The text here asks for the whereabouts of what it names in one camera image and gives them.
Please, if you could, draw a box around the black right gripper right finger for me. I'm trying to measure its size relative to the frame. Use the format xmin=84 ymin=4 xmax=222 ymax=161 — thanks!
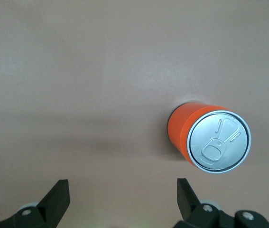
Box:
xmin=174 ymin=178 xmax=269 ymax=228

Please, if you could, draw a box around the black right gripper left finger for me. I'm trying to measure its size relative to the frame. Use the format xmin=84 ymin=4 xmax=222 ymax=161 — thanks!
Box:
xmin=0 ymin=180 xmax=70 ymax=228

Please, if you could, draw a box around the orange can with silver lid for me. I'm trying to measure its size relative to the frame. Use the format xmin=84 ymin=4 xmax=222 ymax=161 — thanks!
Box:
xmin=168 ymin=101 xmax=252 ymax=175

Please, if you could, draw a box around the brown table mat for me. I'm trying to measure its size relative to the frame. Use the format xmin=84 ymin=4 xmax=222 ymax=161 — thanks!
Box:
xmin=0 ymin=0 xmax=269 ymax=228

